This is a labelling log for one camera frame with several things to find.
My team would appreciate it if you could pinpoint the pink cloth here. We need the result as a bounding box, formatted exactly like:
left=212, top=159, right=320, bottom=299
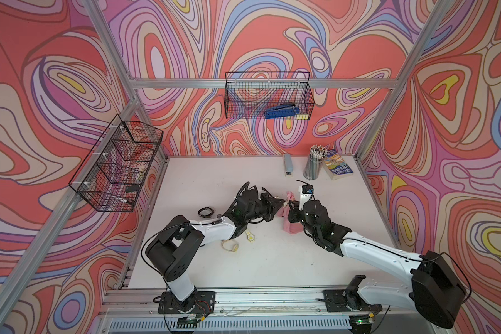
left=276, top=191, right=303, bottom=235

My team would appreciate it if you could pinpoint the colourful book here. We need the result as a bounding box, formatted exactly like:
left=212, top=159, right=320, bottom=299
left=323, top=150, right=353, bottom=180

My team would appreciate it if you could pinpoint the grey stapler on table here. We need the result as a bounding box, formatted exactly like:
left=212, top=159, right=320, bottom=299
left=283, top=154, right=294, bottom=178

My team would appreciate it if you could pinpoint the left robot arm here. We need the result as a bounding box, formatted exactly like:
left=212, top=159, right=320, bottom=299
left=141, top=182, right=284, bottom=304

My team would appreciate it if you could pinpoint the black wire basket left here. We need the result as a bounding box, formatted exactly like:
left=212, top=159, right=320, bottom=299
left=68, top=115, right=164, bottom=212

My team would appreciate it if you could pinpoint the blue stapler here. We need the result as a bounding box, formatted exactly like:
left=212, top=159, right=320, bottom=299
left=264, top=103, right=300, bottom=119

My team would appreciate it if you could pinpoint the black wire basket back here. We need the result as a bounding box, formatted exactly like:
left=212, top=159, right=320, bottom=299
left=224, top=70, right=315, bottom=121

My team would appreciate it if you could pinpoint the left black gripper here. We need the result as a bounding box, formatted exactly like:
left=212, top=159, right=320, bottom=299
left=244, top=194, right=285, bottom=225

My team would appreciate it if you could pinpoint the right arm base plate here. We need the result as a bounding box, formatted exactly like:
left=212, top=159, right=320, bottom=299
left=317, top=275, right=383, bottom=314

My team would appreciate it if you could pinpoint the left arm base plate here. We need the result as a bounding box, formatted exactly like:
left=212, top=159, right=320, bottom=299
left=153, top=291, right=216, bottom=316

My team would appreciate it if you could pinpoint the beige looped watch left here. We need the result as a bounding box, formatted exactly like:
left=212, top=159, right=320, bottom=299
left=221, top=240, right=239, bottom=253

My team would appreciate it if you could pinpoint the small black looped watch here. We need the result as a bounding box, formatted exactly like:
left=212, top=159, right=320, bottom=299
left=198, top=207, right=214, bottom=218

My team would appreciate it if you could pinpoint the beige strap yellow dial watch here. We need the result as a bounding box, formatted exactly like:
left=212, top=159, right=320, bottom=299
left=246, top=231, right=256, bottom=242

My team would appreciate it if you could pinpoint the metal pencil cup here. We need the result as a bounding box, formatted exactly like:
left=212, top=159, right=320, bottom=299
left=303, top=145, right=328, bottom=180

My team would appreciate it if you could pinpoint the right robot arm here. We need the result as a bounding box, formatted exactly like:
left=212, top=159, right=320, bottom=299
left=288, top=184, right=469, bottom=329

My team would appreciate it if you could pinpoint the black wire basket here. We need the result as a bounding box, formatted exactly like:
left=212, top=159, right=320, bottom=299
left=68, top=115, right=164, bottom=212
left=224, top=70, right=315, bottom=121

